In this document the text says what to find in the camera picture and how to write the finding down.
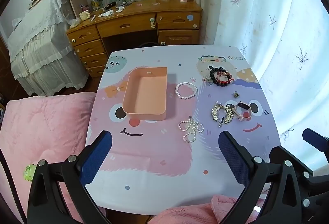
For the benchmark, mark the small bee brooch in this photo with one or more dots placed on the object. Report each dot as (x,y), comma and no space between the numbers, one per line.
(235,94)

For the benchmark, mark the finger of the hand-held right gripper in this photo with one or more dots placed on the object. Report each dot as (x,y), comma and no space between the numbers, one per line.
(300,163)
(314,138)

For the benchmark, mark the pink plastic tray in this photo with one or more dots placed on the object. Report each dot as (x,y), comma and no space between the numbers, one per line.
(145,95)

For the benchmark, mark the cartoon printed table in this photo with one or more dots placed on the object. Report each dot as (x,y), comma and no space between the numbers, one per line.
(154,162)

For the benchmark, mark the clear plastic bag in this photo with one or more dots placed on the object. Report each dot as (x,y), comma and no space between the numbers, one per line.
(72,22)

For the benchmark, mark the white lace cover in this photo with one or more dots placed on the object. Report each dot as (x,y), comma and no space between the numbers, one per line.
(38,41)

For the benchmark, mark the pink smart band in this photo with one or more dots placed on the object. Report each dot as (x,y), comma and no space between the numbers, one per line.
(241,109)

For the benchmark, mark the black waste bin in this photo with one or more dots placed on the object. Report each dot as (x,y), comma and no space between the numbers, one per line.
(149,44)

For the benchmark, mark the glass jar with pens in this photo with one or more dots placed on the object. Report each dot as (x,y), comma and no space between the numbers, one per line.
(95,4)

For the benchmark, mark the green wrapper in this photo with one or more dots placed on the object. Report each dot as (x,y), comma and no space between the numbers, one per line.
(29,172)

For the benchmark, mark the black tube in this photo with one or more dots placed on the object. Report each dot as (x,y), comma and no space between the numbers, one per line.
(110,4)

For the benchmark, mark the yellow mug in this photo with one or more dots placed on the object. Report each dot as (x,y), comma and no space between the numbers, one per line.
(84,15)

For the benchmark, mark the white floral curtain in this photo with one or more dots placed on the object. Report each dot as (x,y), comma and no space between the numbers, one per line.
(270,21)

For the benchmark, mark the wooden desk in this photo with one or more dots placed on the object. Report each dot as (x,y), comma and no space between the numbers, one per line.
(144,21)

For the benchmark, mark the pink fleece blanket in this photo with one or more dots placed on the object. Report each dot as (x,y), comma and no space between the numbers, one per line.
(192,208)

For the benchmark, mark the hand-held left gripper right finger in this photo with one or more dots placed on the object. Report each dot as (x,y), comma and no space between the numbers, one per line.
(234,157)

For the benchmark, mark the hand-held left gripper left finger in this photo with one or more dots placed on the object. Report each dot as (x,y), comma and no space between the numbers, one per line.
(96,157)

